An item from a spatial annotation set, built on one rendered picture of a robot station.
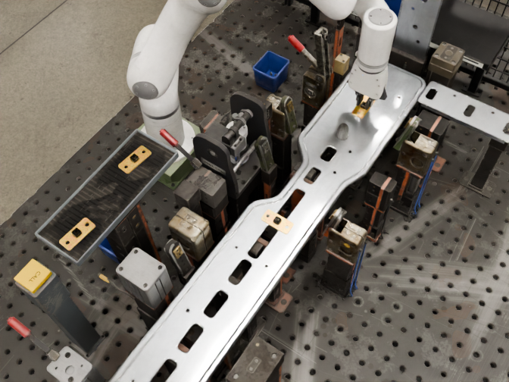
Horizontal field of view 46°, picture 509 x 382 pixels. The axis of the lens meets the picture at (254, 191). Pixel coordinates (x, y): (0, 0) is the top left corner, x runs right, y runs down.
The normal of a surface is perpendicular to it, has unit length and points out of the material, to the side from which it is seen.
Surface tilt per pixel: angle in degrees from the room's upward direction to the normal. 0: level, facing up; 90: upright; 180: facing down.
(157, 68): 68
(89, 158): 0
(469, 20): 0
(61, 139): 0
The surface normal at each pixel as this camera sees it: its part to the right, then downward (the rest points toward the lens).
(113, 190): -0.04, -0.53
